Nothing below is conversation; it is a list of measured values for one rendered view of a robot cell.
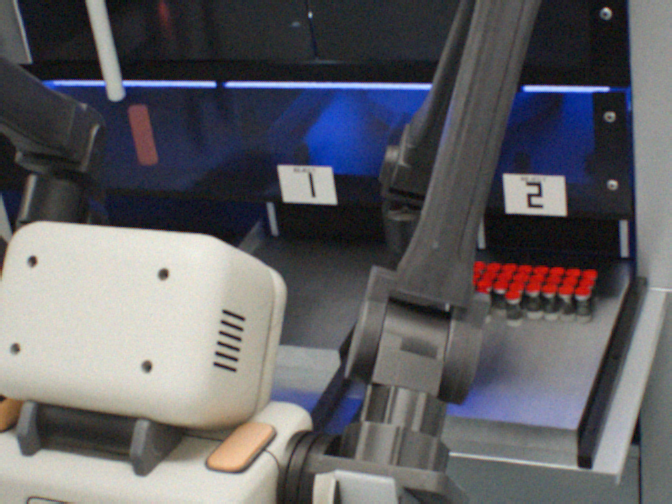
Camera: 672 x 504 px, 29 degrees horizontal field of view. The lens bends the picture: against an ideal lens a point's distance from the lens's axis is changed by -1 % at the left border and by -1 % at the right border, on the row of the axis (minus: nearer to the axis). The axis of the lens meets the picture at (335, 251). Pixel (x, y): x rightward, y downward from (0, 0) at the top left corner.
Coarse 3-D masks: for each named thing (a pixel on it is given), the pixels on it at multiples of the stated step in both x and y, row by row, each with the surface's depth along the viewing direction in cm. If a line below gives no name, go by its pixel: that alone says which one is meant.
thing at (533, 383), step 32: (544, 320) 176; (608, 320) 174; (480, 352) 172; (512, 352) 171; (544, 352) 170; (576, 352) 169; (608, 352) 165; (480, 384) 165; (512, 384) 164; (544, 384) 163; (576, 384) 163; (448, 416) 155; (480, 416) 154; (512, 416) 159; (544, 416) 158; (576, 416) 157; (544, 448) 152; (576, 448) 151
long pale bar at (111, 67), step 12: (96, 0) 180; (96, 12) 180; (96, 24) 181; (108, 24) 182; (96, 36) 182; (108, 36) 182; (108, 48) 183; (108, 60) 184; (120, 60) 188; (132, 60) 190; (108, 72) 185; (120, 72) 187; (108, 84) 186; (120, 84) 186; (108, 96) 187; (120, 96) 187
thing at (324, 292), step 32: (256, 224) 206; (256, 256) 203; (288, 256) 202; (320, 256) 200; (352, 256) 199; (384, 256) 198; (288, 288) 193; (320, 288) 192; (352, 288) 191; (288, 320) 185; (320, 320) 184; (352, 320) 183; (288, 352) 174; (320, 352) 172
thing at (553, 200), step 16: (512, 176) 178; (528, 176) 177; (544, 176) 177; (560, 176) 176; (512, 192) 180; (528, 192) 179; (544, 192) 178; (560, 192) 177; (512, 208) 181; (528, 208) 180; (544, 208) 179; (560, 208) 178
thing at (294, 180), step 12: (288, 168) 191; (300, 168) 190; (312, 168) 189; (324, 168) 189; (288, 180) 192; (300, 180) 191; (324, 180) 190; (288, 192) 193; (300, 192) 192; (324, 192) 191; (336, 204) 191
